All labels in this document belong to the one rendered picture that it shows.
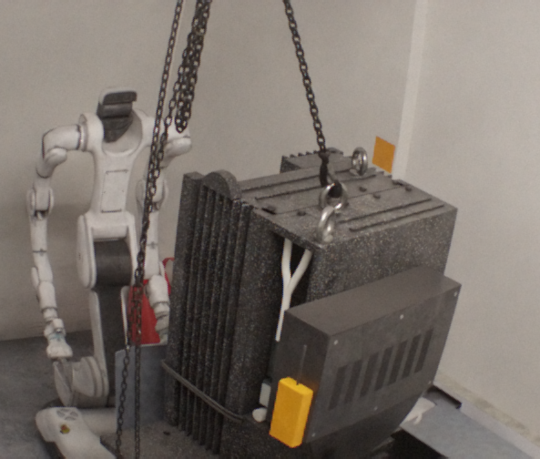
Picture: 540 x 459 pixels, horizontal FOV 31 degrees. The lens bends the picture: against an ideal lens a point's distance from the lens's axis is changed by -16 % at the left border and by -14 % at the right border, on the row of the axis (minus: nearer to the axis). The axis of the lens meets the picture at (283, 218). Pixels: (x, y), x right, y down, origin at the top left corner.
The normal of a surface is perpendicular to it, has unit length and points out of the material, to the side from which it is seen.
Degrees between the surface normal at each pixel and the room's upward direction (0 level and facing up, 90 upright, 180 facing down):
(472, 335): 90
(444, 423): 0
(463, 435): 0
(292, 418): 90
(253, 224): 90
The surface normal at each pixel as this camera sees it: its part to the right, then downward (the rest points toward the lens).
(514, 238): -0.80, 0.11
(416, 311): 0.69, 0.36
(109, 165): 0.45, 0.47
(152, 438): 0.15, -0.92
